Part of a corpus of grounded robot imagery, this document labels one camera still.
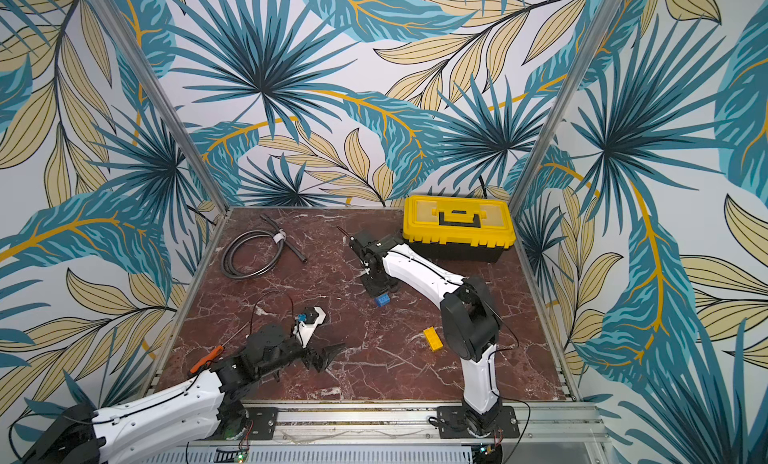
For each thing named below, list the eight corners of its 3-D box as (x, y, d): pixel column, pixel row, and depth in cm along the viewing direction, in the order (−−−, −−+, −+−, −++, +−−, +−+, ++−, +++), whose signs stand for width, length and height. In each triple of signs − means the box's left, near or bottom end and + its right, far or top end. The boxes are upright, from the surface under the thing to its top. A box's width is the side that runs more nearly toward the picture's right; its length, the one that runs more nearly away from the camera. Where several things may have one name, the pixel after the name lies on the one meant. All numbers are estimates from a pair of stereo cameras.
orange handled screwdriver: (193, 373, 83) (188, 370, 81) (250, 323, 92) (247, 320, 90) (195, 375, 82) (190, 373, 80) (252, 325, 92) (249, 322, 90)
